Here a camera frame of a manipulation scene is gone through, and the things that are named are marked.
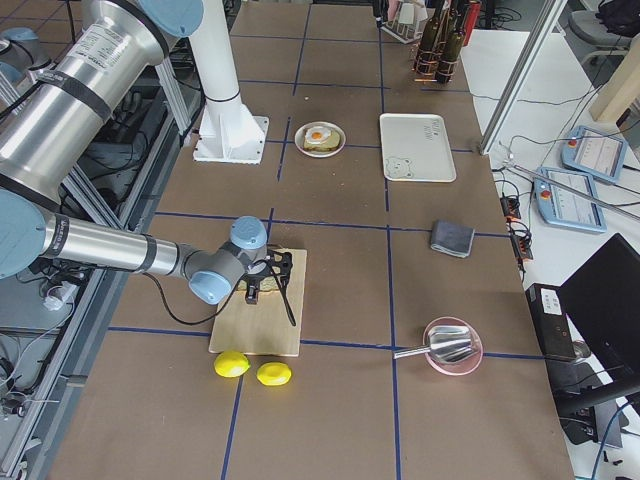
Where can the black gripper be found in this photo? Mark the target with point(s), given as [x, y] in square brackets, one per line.
[255, 280]

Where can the bread slice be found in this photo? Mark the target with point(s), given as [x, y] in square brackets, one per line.
[330, 145]
[267, 286]

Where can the white round plate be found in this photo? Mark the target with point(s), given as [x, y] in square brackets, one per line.
[299, 139]

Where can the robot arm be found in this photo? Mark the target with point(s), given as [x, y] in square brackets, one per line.
[61, 117]

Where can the white bear tray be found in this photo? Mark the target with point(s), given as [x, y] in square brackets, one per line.
[415, 148]

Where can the wooden cutting board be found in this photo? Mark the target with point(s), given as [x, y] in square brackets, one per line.
[264, 328]

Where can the whole yellow lemon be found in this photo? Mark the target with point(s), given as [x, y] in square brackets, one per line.
[231, 364]

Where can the fried egg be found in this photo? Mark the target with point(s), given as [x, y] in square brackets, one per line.
[317, 135]

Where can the metal scoop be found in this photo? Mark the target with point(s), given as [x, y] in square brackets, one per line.
[447, 344]

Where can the grey folded cloth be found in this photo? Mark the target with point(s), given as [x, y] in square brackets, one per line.
[452, 239]

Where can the pink bowl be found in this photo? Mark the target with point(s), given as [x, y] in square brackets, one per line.
[468, 365]

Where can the green wine bottle middle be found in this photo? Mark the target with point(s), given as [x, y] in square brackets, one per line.
[435, 26]

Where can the green wine bottle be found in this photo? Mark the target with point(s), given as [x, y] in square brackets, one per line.
[455, 35]
[435, 26]

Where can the black desktop box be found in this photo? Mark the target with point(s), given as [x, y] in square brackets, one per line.
[551, 325]

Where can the green wine bottle front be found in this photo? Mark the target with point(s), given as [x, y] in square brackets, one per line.
[455, 35]

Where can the blue teach pendant near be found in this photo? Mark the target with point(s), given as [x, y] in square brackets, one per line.
[561, 208]

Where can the blue teach pendant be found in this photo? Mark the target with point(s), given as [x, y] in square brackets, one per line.
[561, 208]
[596, 153]

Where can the black monitor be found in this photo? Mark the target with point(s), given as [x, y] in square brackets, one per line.
[601, 299]

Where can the blue teach pendant far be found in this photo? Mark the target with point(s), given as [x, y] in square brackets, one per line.
[596, 153]

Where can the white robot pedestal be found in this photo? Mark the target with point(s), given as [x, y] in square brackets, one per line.
[228, 132]

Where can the copper wire bottle rack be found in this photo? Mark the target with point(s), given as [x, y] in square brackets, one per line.
[432, 66]

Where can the white wire cup rack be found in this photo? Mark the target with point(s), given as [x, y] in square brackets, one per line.
[404, 20]

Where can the aluminium frame post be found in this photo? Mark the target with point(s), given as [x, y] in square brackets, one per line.
[543, 26]

